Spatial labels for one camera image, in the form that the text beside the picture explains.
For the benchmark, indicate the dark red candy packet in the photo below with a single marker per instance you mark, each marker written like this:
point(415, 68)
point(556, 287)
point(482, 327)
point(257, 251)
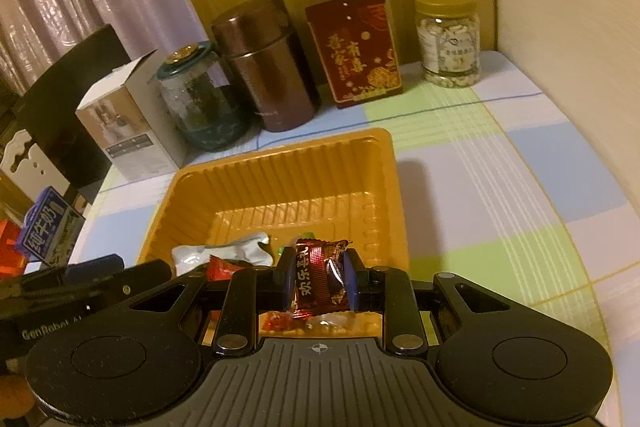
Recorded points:
point(320, 277)

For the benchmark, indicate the glass jar with dark lid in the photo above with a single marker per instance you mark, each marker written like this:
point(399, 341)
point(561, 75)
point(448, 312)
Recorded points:
point(200, 102)

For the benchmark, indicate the green wrapped candy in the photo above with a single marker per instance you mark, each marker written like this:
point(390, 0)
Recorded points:
point(309, 235)

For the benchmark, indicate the small red snack packet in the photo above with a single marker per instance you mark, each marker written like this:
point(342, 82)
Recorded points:
point(222, 268)

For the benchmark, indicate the blue milk carton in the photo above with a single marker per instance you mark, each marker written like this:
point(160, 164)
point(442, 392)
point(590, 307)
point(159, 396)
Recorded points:
point(47, 227)

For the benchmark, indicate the silver foil snack packet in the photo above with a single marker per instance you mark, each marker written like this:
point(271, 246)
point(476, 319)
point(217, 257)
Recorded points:
point(225, 251)

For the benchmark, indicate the dark chair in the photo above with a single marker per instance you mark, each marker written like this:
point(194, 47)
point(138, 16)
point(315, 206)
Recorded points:
point(65, 107)

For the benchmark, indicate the white cutout panel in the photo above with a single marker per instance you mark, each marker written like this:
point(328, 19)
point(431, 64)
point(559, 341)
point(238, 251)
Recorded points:
point(35, 162)

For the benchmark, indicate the nut jar with yellow lid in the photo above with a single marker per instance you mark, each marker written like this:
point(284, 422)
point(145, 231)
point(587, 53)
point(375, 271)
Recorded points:
point(447, 42)

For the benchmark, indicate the white cardboard box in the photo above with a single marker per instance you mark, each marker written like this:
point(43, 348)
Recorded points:
point(135, 127)

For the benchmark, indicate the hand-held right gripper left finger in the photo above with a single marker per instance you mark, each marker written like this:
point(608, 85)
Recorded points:
point(287, 279)

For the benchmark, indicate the large red snack packet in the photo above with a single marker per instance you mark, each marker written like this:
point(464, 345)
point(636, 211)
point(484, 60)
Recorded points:
point(280, 323)

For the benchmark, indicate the checked tablecloth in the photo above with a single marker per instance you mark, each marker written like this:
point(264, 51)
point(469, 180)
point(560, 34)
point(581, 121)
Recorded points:
point(500, 157)

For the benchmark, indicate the orange plastic tray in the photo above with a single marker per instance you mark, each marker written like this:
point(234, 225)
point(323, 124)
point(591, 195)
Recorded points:
point(300, 177)

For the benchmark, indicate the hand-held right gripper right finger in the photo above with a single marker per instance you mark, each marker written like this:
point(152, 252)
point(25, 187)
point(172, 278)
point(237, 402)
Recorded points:
point(354, 279)

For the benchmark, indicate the dark red gift box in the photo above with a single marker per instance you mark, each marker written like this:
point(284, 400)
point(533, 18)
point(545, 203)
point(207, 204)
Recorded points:
point(355, 52)

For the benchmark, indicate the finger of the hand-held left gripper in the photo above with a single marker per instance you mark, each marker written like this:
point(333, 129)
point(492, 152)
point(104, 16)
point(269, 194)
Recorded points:
point(100, 289)
point(95, 266)

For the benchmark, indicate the brown metal canister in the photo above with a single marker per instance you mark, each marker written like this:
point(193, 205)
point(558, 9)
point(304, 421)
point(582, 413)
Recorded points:
point(270, 62)

